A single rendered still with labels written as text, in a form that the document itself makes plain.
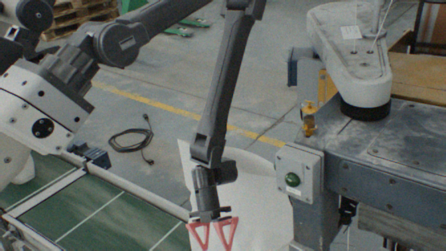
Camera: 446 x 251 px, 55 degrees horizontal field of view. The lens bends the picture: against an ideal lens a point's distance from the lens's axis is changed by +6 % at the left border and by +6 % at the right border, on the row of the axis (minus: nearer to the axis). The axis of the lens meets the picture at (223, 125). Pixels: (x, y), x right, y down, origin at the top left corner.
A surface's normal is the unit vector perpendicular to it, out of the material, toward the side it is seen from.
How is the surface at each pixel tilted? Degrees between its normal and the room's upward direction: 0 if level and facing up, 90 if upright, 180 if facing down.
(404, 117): 0
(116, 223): 0
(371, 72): 0
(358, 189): 90
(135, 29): 83
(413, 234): 90
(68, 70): 61
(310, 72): 90
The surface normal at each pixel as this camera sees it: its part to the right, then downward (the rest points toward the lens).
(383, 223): -0.61, 0.47
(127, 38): 0.69, 0.20
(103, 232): -0.10, -0.85
